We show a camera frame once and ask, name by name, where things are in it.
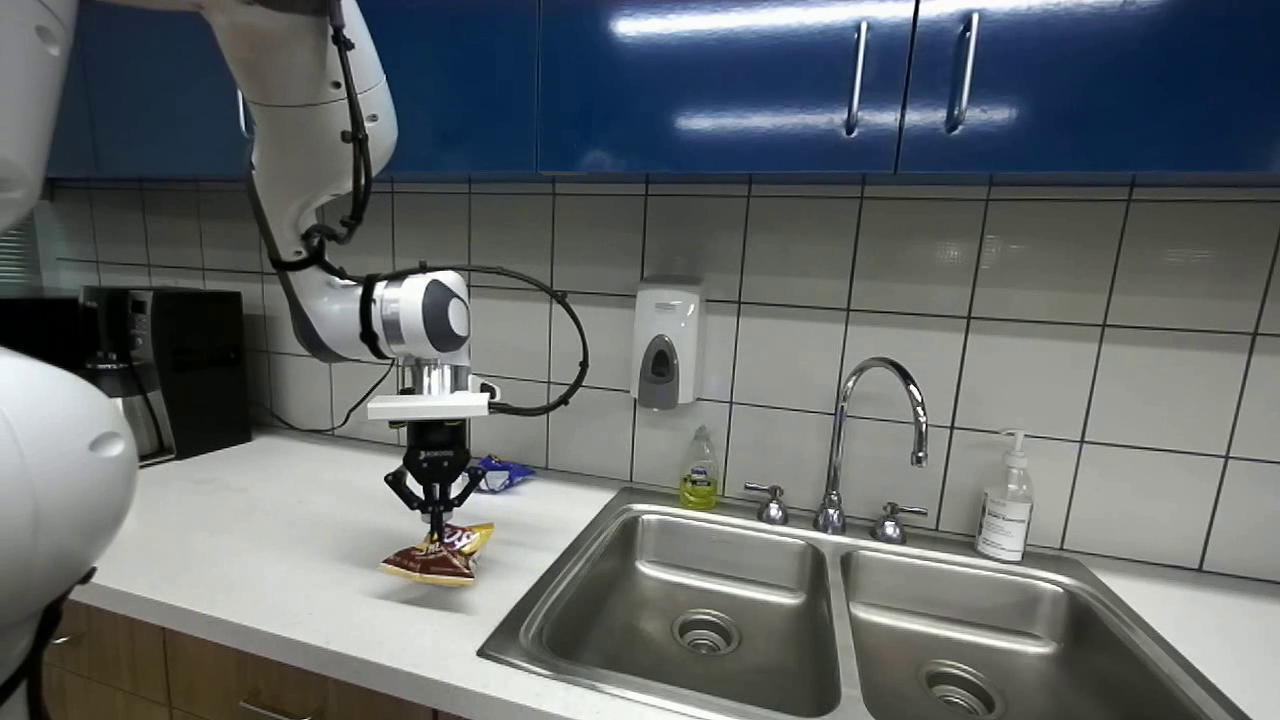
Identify black appliance on counter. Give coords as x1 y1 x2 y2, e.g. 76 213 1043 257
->
84 289 253 459

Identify blue upper cabinets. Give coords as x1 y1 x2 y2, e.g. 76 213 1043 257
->
44 0 1280 188

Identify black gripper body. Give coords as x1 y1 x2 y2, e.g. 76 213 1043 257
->
404 420 471 495

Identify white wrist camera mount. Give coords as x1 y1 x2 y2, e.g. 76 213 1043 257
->
368 361 487 423

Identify yellow dish soap bottle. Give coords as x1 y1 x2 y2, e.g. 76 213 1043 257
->
678 430 721 511

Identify blue snack wrapper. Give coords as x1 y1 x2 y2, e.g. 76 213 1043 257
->
477 457 537 495

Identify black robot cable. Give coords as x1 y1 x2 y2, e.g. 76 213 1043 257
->
245 0 594 420

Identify white pump soap bottle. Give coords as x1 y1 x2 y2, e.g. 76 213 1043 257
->
978 435 1034 559

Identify white wall soap dispenser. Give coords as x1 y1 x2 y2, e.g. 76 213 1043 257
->
633 283 699 410

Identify chrome gooseneck faucet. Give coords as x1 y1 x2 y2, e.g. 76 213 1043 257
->
748 356 934 545

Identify stainless steel double sink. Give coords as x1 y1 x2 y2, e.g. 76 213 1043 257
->
481 491 1247 720

